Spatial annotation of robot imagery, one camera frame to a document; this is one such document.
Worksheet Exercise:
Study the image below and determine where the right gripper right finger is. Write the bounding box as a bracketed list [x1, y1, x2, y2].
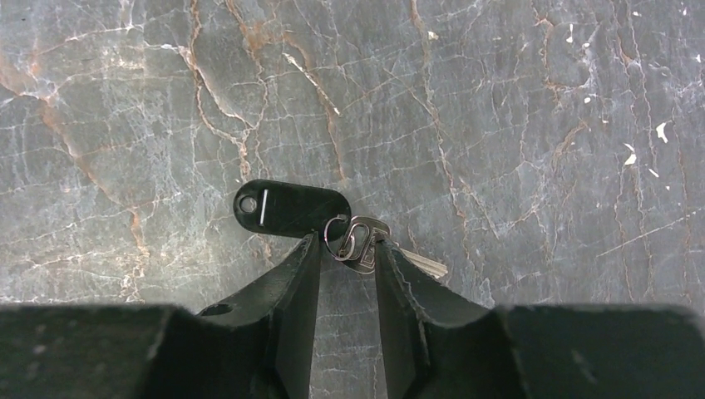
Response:
[375, 239, 704, 398]

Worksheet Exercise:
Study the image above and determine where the key with black tag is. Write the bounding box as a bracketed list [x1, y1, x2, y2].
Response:
[232, 179, 450, 280]

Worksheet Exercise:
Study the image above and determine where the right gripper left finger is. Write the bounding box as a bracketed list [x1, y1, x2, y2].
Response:
[1, 234, 321, 398]

